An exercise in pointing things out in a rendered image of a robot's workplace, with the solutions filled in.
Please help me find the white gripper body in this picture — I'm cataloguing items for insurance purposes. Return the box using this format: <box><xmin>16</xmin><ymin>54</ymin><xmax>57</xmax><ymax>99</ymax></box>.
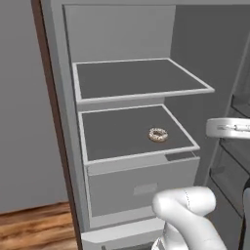
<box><xmin>205</xmin><ymin>117</ymin><xmax>250</xmax><ymax>141</ymax></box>

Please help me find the grey fridge door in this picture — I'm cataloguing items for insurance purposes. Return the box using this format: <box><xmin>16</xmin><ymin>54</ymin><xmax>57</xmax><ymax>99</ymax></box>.
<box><xmin>204</xmin><ymin>32</ymin><xmax>250</xmax><ymax>250</ymax></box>

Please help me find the grey glass fridge shelf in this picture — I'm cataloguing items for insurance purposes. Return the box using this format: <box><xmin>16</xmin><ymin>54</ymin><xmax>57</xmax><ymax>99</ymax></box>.
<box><xmin>77</xmin><ymin>103</ymin><xmax>201</xmax><ymax>166</ymax></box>
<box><xmin>71</xmin><ymin>58</ymin><xmax>216</xmax><ymax>105</ymax></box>

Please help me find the grey fridge crisper drawer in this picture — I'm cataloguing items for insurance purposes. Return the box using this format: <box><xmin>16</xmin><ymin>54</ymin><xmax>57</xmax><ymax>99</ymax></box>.
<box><xmin>85</xmin><ymin>150</ymin><xmax>201</xmax><ymax>219</ymax></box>

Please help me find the grey open fridge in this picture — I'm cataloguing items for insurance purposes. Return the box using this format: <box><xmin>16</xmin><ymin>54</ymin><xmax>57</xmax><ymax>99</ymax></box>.
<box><xmin>40</xmin><ymin>0</ymin><xmax>250</xmax><ymax>250</ymax></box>

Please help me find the sprinkled frosted donut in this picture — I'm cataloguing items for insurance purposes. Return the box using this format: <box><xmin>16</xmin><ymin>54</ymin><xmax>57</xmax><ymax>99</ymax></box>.
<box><xmin>148</xmin><ymin>127</ymin><xmax>170</xmax><ymax>143</ymax></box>

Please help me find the grey freezer drawer front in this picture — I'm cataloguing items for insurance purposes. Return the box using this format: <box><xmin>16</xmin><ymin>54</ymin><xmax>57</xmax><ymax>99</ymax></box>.
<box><xmin>80</xmin><ymin>217</ymin><xmax>167</xmax><ymax>250</ymax></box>

